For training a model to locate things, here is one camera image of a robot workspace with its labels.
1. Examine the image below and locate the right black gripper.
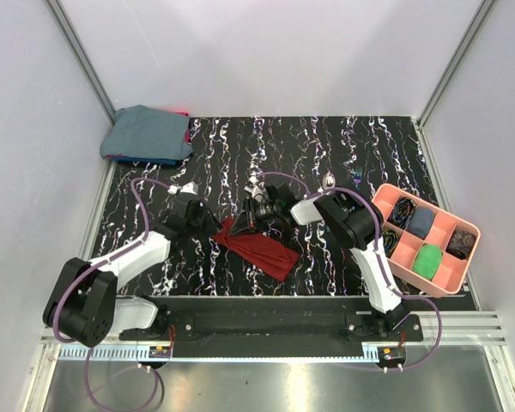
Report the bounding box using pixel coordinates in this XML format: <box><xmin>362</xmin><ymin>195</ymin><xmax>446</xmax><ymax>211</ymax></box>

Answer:
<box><xmin>228</xmin><ymin>197</ymin><xmax>281</xmax><ymax>238</ymax></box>

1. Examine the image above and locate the dark red cloth napkin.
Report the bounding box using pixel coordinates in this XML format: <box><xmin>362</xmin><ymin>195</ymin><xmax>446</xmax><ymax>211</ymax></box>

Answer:
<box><xmin>212</xmin><ymin>218</ymin><xmax>300</xmax><ymax>282</ymax></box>

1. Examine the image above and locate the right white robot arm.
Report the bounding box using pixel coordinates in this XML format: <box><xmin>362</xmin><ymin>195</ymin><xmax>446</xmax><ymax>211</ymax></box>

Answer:
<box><xmin>227</xmin><ymin>184</ymin><xmax>409</xmax><ymax>341</ymax></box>

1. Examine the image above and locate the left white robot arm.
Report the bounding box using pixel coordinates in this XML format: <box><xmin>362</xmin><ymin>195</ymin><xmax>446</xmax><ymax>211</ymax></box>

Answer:
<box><xmin>42</xmin><ymin>194</ymin><xmax>222</xmax><ymax>348</ymax></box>

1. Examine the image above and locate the folded pink cloth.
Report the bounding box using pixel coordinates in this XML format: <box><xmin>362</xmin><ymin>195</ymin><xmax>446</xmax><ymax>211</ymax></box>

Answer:
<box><xmin>168</xmin><ymin>111</ymin><xmax>191</xmax><ymax>143</ymax></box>

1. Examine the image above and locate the folded grey-blue cloth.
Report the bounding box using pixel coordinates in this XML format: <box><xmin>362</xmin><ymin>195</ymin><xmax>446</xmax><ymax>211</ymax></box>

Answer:
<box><xmin>100</xmin><ymin>105</ymin><xmax>193</xmax><ymax>161</ymax></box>

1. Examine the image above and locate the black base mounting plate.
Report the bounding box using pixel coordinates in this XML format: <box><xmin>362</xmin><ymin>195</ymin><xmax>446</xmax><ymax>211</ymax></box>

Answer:
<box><xmin>120</xmin><ymin>296</ymin><xmax>424</xmax><ymax>361</ymax></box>

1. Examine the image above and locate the yellow blue rolled sock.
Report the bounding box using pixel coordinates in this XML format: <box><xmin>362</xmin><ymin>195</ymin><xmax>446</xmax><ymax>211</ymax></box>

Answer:
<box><xmin>382</xmin><ymin>227</ymin><xmax>399</xmax><ymax>258</ymax></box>

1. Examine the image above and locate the dark patterned rolled sock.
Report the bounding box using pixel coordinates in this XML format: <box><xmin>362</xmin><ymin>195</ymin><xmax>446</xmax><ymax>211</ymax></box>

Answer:
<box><xmin>388</xmin><ymin>197</ymin><xmax>415</xmax><ymax>229</ymax></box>

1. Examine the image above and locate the grey-blue rolled sock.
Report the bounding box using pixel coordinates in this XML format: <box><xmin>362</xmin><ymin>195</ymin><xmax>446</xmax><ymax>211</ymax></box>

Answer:
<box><xmin>406</xmin><ymin>207</ymin><xmax>435</xmax><ymax>239</ymax></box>

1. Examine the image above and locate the pink divided organizer tray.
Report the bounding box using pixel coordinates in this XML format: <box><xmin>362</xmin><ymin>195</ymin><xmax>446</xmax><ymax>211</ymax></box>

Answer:
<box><xmin>373</xmin><ymin>184</ymin><xmax>481</xmax><ymax>298</ymax></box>

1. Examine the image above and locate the green rolled sock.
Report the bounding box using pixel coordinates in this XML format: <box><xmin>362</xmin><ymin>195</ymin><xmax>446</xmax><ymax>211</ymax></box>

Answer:
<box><xmin>412</xmin><ymin>244</ymin><xmax>443</xmax><ymax>281</ymax></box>

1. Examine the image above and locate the brown patterned rolled sock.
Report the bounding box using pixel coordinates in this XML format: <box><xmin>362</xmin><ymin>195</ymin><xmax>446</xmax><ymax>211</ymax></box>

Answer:
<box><xmin>445</xmin><ymin>229</ymin><xmax>476</xmax><ymax>260</ymax></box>

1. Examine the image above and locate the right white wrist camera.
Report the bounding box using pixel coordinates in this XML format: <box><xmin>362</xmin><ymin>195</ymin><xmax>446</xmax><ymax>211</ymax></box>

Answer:
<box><xmin>244</xmin><ymin>176</ymin><xmax>264</xmax><ymax>202</ymax></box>

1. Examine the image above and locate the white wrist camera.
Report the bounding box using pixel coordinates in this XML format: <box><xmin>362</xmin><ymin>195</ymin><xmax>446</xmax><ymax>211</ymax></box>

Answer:
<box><xmin>244</xmin><ymin>176</ymin><xmax>264</xmax><ymax>202</ymax></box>
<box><xmin>167</xmin><ymin>182</ymin><xmax>198</xmax><ymax>195</ymax></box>

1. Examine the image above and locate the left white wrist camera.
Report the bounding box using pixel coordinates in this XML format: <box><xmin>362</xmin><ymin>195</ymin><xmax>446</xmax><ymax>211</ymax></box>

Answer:
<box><xmin>167</xmin><ymin>182</ymin><xmax>198</xmax><ymax>195</ymax></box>

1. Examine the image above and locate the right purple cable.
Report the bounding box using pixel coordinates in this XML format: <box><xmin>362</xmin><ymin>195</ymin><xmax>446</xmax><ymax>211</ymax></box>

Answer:
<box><xmin>257</xmin><ymin>171</ymin><xmax>443</xmax><ymax>374</ymax></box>

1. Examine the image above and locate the purple cable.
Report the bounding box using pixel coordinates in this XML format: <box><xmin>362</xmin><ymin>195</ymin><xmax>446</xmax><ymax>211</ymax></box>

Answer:
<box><xmin>51</xmin><ymin>178</ymin><xmax>177</xmax><ymax>409</ymax></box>
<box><xmin>257</xmin><ymin>171</ymin><xmax>443</xmax><ymax>374</ymax></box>

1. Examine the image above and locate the silver spoon patterned handle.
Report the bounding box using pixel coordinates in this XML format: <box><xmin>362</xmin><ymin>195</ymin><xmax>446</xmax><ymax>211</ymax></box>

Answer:
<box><xmin>322</xmin><ymin>172</ymin><xmax>336</xmax><ymax>190</ymax></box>

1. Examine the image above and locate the fork with teal handle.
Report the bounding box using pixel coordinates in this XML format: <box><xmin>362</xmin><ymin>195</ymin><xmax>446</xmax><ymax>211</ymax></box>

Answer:
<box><xmin>350</xmin><ymin>167</ymin><xmax>363</xmax><ymax>188</ymax></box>

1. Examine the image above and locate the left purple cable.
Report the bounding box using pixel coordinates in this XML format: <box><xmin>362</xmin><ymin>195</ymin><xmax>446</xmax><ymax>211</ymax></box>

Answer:
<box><xmin>51</xmin><ymin>178</ymin><xmax>177</xmax><ymax>409</ymax></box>

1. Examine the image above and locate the left aluminium frame post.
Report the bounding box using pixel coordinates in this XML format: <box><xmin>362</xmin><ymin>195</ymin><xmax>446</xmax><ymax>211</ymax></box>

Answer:
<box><xmin>43</xmin><ymin>0</ymin><xmax>116</xmax><ymax>124</ymax></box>

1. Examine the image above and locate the aluminium frame post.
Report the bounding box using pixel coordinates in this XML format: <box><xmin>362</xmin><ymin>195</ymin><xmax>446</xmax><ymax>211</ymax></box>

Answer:
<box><xmin>416</xmin><ymin>0</ymin><xmax>498</xmax><ymax>127</ymax></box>
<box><xmin>43</xmin><ymin>0</ymin><xmax>116</xmax><ymax>124</ymax></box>

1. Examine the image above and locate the right aluminium frame post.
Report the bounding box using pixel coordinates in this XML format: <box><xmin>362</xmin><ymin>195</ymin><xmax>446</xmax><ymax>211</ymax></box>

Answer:
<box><xmin>416</xmin><ymin>0</ymin><xmax>498</xmax><ymax>127</ymax></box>

